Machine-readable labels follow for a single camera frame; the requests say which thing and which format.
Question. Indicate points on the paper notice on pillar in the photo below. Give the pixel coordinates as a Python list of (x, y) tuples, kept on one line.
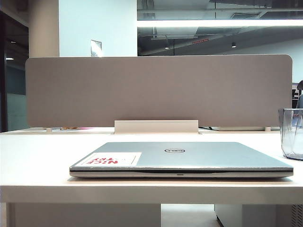
[(96, 48)]

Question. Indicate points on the long linear ceiling light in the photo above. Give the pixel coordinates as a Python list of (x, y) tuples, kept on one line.
[(213, 23)]

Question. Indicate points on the grey fabric desk divider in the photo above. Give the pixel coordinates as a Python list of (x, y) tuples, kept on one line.
[(142, 89)]

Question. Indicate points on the white red-lettered sticker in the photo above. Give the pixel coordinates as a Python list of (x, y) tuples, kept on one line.
[(106, 159)]

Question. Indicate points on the dark background monitor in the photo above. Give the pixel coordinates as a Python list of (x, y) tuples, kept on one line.
[(295, 91)]

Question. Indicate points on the silver Dell laptop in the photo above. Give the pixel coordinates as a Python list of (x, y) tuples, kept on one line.
[(201, 157)]

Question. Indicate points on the pink and orange items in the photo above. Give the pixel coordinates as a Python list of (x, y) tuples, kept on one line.
[(78, 128)]

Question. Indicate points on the person in dark top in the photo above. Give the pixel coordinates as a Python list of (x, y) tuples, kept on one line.
[(300, 99)]

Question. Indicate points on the clear plastic water cup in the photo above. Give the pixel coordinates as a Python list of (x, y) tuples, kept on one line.
[(291, 137)]

